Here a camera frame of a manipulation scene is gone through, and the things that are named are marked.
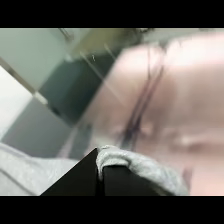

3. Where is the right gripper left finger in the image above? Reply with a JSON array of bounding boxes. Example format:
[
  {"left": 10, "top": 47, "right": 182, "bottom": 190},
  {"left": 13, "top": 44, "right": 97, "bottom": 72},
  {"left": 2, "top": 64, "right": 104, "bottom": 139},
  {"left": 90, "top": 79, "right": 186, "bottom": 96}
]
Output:
[{"left": 40, "top": 147, "right": 102, "bottom": 197}]

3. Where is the grey shirt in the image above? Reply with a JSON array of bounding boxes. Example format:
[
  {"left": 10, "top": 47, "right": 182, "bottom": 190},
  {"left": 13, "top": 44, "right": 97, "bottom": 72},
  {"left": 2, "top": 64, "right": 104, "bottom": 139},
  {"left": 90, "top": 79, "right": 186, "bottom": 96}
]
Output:
[{"left": 0, "top": 142, "right": 190, "bottom": 197}]

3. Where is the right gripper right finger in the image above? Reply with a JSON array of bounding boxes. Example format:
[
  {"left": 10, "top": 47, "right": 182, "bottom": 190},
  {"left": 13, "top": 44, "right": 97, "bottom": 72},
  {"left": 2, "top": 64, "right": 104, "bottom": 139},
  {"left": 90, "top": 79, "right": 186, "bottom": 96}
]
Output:
[{"left": 100, "top": 164, "right": 176, "bottom": 197}]

